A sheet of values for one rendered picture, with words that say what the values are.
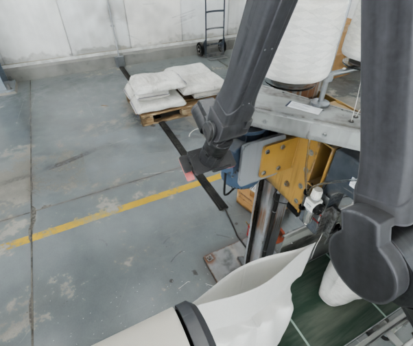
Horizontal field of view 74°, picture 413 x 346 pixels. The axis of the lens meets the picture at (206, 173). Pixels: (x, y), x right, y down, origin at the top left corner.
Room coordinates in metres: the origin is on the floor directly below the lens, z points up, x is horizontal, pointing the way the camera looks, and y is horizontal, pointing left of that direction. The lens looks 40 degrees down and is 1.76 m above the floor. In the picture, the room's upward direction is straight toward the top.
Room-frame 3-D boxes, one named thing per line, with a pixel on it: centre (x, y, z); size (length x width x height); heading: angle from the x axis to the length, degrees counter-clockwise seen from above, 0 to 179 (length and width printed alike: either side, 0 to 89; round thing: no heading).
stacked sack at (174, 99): (3.27, 0.62, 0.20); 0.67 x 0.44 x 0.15; 116
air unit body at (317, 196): (0.57, -0.33, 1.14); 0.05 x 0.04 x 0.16; 26
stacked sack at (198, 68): (3.91, 0.26, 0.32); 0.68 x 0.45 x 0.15; 116
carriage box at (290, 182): (0.85, -0.35, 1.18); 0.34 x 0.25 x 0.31; 26
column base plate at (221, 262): (1.04, -0.29, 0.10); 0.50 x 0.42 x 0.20; 116
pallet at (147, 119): (3.59, 0.43, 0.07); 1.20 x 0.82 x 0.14; 116
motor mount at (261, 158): (0.73, -0.22, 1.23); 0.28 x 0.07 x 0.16; 116
